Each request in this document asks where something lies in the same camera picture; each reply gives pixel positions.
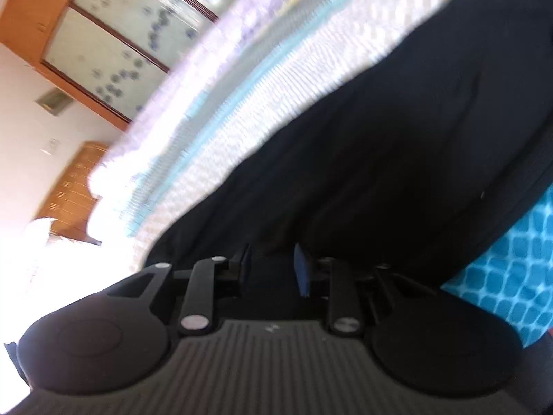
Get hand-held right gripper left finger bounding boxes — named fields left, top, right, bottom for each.
left=105, top=243, right=252, bottom=336

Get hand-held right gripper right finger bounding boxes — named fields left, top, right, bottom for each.
left=294, top=243, right=416, bottom=336

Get black pants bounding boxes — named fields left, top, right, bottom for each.
left=144, top=0, right=553, bottom=295

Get wooden headboard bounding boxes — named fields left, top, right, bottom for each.
left=35, top=142, right=111, bottom=246

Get white and blue bedsheet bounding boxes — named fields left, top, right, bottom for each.
left=88, top=0, right=553, bottom=349

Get white pillow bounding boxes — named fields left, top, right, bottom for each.
left=19, top=217, right=57, bottom=260

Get wooden wardrobe with frosted doors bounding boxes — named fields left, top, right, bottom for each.
left=0, top=0, right=221, bottom=132

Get wall vent panel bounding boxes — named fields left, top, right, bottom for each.
left=35, top=87, right=74, bottom=116

